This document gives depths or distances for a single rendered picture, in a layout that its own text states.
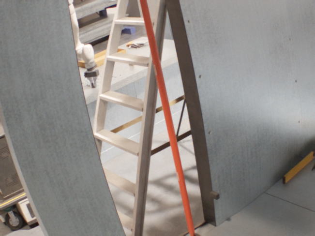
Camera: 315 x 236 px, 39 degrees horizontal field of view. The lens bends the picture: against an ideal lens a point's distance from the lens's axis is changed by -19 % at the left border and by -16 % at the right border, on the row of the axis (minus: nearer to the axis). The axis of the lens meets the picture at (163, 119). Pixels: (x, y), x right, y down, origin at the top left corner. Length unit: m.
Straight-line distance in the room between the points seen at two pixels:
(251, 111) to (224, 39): 0.45
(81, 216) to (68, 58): 0.70
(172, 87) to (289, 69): 2.14
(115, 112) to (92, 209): 2.36
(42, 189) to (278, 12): 1.68
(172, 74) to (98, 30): 3.78
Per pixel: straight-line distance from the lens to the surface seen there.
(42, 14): 1.87
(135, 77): 4.45
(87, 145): 2.07
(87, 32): 8.35
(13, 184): 3.66
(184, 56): 2.34
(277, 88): 2.82
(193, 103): 2.42
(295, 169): 3.10
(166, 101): 2.28
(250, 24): 2.58
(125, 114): 4.53
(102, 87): 2.98
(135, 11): 9.37
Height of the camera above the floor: 2.06
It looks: 24 degrees down
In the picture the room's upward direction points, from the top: 11 degrees counter-clockwise
